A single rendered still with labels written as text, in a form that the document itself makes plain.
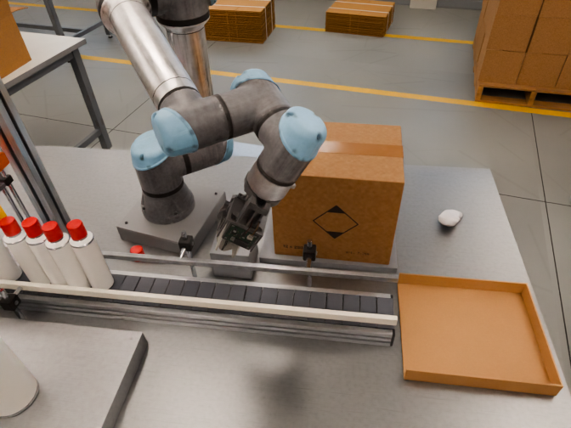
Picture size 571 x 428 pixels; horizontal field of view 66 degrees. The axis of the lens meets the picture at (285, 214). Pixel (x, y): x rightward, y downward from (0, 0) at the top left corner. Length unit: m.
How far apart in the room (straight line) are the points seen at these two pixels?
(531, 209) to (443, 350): 1.92
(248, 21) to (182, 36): 3.80
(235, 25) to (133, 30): 4.07
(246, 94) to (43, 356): 0.71
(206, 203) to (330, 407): 0.66
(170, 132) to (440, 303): 0.76
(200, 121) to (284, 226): 0.48
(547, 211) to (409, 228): 1.70
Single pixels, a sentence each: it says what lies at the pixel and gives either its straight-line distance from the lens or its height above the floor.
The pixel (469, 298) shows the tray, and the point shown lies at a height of 0.83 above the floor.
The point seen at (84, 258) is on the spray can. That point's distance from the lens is 1.07.
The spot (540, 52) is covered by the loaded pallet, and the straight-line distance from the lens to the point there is 3.85.
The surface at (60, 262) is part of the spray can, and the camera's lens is 1.10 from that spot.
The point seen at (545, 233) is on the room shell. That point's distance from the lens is 2.76.
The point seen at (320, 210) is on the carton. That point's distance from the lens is 1.04.
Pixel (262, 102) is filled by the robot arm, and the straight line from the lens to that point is 0.72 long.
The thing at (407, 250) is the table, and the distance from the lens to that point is 1.24.
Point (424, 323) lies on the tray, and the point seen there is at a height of 0.83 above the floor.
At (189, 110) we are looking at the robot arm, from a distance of 0.70.
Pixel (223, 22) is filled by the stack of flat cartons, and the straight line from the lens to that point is 4.93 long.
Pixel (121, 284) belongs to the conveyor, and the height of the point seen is 0.88.
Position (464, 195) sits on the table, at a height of 0.83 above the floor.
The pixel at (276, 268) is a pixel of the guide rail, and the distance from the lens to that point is 0.99.
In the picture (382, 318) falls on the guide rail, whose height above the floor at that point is 0.91.
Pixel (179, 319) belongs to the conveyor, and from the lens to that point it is 1.07.
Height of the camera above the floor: 1.71
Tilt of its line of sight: 42 degrees down
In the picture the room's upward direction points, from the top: 2 degrees counter-clockwise
